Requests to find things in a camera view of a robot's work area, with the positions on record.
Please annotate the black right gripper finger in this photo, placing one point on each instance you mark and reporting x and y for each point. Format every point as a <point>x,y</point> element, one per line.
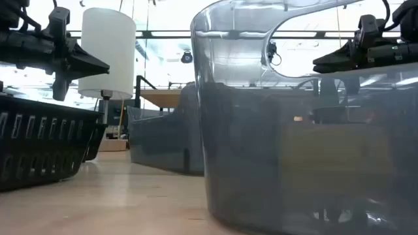
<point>343,57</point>
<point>336,68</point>

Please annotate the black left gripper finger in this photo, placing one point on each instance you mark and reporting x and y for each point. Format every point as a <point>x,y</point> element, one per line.
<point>86,65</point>

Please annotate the black slotted plastic basket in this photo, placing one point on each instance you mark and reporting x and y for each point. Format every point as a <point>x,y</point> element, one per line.
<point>95,140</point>
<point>42,143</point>

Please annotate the transparent grey plastic basket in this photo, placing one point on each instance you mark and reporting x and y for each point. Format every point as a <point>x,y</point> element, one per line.
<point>163,140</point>
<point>294,163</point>

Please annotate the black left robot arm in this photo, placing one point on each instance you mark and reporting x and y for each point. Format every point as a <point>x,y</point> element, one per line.
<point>19,49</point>

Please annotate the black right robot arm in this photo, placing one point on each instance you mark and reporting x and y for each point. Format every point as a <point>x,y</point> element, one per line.
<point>409,19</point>

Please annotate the white shade table lamp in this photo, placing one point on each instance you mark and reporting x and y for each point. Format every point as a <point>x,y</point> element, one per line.
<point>107,49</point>

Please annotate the black monitor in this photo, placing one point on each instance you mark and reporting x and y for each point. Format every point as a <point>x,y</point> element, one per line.
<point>115,112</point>

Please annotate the yellow thin pole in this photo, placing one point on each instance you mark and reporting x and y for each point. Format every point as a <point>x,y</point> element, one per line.
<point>121,117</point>

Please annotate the black ceiling track beam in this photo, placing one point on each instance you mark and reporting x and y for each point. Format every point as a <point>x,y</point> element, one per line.
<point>163,34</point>

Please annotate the round black ceiling spotlight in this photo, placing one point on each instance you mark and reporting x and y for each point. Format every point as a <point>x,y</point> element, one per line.
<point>186,57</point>

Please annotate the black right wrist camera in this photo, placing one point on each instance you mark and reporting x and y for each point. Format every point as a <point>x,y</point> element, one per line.
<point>368,27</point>

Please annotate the wooden shelf with black frame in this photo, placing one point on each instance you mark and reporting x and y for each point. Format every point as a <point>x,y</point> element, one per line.
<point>161,98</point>

